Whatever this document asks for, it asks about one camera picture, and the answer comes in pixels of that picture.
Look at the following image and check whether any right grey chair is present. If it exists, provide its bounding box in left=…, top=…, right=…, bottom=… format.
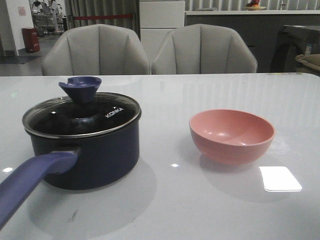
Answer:
left=151, top=24, right=258, bottom=75

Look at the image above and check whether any left grey chair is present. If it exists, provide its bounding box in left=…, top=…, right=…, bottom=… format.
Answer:
left=41, top=24, right=151, bottom=76

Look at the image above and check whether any white drawer cabinet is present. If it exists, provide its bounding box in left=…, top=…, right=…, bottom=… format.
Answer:
left=139, top=0, right=185, bottom=61

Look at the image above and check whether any fruit plate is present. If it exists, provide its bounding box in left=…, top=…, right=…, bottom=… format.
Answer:
left=244, top=0, right=266, bottom=11

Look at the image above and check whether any dark glossy appliance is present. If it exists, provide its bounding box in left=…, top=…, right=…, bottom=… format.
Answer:
left=270, top=25, right=320, bottom=73

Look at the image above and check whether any dark blue pot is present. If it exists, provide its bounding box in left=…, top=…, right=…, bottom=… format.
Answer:
left=0, top=120, right=140, bottom=226

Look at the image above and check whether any grey chair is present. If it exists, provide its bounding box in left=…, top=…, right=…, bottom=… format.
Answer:
left=151, top=24, right=258, bottom=75
left=41, top=24, right=151, bottom=76

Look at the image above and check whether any beige cushion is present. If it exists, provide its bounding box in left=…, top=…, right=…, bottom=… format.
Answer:
left=295, top=53, right=320, bottom=76

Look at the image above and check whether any pink bowl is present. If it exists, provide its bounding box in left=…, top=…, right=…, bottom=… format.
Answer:
left=189, top=109, right=275, bottom=165

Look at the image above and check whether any glass pot lid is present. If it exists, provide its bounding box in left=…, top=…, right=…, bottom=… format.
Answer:
left=22, top=76, right=142, bottom=139

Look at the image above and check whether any dark grey counter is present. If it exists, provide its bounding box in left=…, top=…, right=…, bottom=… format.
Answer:
left=185, top=10, right=320, bottom=73

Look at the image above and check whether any red bin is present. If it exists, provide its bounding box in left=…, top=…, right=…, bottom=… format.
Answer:
left=21, top=27, right=40, bottom=53

